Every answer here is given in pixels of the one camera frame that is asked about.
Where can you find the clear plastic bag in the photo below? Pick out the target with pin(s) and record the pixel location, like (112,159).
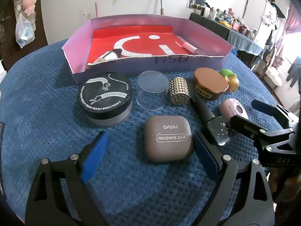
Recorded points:
(23,33)

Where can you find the pink cardboard box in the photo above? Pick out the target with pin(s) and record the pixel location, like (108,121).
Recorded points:
(141,66)

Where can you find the white chair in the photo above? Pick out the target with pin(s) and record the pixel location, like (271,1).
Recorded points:
(274,75)

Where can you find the black nail polish bottle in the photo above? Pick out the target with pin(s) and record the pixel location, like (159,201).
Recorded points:
(202,109)

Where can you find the blue textured blanket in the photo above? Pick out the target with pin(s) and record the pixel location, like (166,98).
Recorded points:
(47,110)

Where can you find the clear plastic cup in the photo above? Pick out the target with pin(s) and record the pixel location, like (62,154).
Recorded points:
(150,91)

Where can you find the person's right hand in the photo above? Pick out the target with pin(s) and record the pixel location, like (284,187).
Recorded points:
(279,183)

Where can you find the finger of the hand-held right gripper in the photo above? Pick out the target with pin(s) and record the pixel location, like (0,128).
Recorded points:
(263,107)
(249,126)

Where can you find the pink curtain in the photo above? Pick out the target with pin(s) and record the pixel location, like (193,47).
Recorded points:
(289,28)

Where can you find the pink stick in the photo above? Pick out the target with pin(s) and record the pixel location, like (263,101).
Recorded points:
(96,9)

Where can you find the brown eyeshadow case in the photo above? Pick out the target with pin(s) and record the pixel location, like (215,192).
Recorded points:
(169,141)

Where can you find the red paper liner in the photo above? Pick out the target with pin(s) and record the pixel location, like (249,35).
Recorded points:
(105,37)

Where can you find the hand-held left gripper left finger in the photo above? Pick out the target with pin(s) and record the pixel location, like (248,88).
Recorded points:
(96,155)

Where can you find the black round jar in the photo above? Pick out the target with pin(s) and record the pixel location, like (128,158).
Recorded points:
(104,91)

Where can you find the brown wooden door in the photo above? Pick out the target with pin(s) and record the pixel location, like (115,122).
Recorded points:
(41,23)

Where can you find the dark tablecloth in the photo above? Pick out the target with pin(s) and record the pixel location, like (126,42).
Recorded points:
(223,33)

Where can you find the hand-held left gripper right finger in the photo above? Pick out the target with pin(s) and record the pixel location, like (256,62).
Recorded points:
(204,156)

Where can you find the pink nail polish bottle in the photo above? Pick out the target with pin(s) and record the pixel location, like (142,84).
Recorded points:
(188,46)

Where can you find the clear dropper bottle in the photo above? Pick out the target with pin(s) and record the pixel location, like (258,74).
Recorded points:
(110,55)

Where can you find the row of bottles and jars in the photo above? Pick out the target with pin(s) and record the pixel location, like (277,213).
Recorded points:
(225,16)

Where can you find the white cabinet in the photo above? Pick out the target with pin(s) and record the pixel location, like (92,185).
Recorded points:
(258,11)

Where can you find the gold studded cylinder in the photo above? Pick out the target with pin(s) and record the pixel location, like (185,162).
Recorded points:
(178,91)

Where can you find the pink oval case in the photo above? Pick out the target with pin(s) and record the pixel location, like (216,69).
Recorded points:
(231,109)

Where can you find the green and yellow toy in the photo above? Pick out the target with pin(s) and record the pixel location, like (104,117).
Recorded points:
(231,81)

